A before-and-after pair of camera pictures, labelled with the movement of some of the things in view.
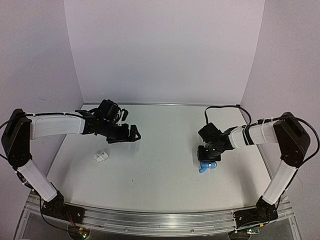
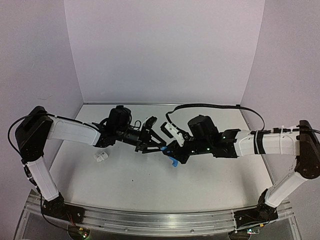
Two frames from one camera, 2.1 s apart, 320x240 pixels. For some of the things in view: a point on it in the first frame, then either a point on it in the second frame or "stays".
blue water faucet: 205,165 -> 175,162
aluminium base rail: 268,211 stays
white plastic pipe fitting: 100,157 stays
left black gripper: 124,136 -> 146,140
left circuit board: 84,232 stays
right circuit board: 251,231 stays
